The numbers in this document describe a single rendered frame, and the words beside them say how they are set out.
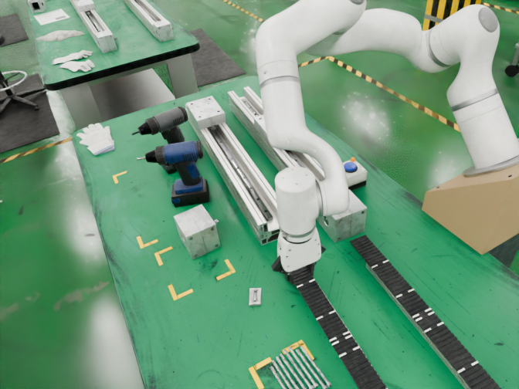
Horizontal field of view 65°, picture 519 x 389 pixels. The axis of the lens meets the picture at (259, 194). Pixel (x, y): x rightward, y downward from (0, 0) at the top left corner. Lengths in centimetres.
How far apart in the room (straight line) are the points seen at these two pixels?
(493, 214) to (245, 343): 67
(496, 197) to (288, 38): 61
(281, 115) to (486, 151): 61
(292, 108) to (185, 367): 63
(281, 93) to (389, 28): 35
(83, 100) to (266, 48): 189
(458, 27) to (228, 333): 95
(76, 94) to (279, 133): 194
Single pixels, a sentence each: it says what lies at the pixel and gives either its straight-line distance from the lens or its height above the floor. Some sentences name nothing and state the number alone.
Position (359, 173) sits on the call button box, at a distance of 133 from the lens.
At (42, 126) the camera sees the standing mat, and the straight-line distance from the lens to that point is 396.
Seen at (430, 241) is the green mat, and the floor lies 78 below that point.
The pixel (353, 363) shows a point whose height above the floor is 81.
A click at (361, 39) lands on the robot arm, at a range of 111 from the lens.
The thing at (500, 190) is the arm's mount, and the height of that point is 100.
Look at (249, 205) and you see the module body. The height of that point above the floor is 86.
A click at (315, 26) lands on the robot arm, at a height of 135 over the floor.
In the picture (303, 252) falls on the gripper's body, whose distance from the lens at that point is 97.
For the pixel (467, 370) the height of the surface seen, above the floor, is 81.
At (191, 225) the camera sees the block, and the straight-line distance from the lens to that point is 115.
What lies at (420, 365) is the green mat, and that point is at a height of 78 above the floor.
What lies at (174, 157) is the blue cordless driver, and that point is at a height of 97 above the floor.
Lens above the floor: 166
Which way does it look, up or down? 41 degrees down
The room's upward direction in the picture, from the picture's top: 7 degrees counter-clockwise
